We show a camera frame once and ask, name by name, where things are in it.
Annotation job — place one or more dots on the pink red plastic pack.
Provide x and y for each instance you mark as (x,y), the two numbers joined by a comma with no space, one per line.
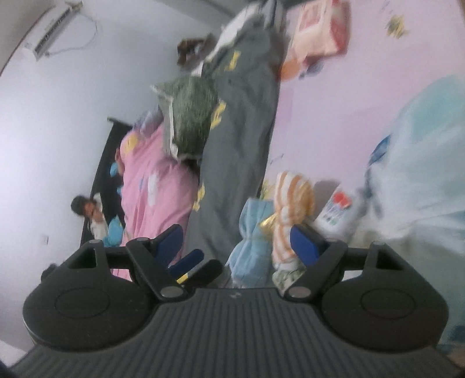
(319,29)

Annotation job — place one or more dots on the green white floral cloth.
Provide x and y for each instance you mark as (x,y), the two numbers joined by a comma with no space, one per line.
(285,279)

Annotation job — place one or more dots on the pink dotted quilt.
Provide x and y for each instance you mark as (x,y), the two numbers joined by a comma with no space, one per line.
(152,189)

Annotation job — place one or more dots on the white air conditioner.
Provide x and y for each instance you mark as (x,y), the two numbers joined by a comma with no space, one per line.
(51,31)

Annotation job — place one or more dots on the translucent plastic bag blue print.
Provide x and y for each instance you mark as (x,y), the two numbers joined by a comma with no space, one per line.
(428,163)

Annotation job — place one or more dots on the light blue cloth bundle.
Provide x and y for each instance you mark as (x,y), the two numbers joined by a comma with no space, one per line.
(250,254)

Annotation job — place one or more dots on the pink printed floor mat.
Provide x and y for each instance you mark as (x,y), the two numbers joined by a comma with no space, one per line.
(345,109)

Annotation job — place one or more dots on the orange striped cloth bundle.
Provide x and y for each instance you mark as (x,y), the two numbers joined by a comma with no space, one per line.
(290,196)

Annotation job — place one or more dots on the white bottle red label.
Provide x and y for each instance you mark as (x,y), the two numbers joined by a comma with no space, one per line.
(338,214)

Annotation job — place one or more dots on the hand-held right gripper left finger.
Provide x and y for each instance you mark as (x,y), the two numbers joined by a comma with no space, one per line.
(169,245)

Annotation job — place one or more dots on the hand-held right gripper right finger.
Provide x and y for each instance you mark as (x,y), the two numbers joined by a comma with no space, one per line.
(307,245)

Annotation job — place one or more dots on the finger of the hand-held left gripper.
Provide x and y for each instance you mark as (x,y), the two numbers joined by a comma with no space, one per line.
(207,272)
(187,262)

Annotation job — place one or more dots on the green patterned pillow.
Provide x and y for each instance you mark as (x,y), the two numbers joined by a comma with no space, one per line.
(192,112)

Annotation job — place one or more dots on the black bed headboard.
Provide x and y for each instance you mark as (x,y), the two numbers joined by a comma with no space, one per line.
(109,156)

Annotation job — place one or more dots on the grey blanket yellow prints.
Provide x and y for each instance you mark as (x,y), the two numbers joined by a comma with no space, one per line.
(239,127)

